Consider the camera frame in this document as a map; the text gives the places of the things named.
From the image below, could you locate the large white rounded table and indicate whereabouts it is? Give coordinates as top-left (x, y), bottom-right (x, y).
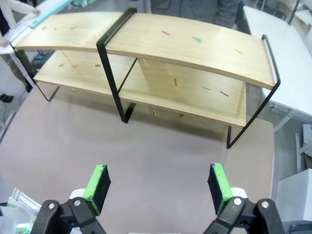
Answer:
top-left (242, 5), bottom-right (312, 134)

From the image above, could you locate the teal microfibre duster long handle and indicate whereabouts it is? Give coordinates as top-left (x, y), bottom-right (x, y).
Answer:
top-left (29, 0), bottom-right (98, 29)

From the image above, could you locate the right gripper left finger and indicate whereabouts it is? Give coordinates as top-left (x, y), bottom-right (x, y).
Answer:
top-left (30, 164), bottom-right (112, 234)

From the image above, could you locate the white box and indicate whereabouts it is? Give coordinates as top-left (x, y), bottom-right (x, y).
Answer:
top-left (277, 168), bottom-right (312, 220)

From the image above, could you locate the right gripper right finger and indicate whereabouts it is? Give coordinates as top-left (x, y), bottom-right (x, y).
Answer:
top-left (204, 162), bottom-right (285, 234)

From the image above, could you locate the wooden two-tier shelf black frame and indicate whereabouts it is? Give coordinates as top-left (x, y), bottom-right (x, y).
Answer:
top-left (11, 7), bottom-right (281, 149)

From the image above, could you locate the person in grey jacket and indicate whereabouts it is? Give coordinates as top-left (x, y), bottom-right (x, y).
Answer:
top-left (150, 0), bottom-right (238, 28)

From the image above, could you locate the black tripod pole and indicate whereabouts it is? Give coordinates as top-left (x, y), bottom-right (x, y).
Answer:
top-left (288, 0), bottom-right (301, 25)

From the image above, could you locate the person in white sweater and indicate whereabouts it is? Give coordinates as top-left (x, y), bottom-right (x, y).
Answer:
top-left (0, 0), bottom-right (41, 47)

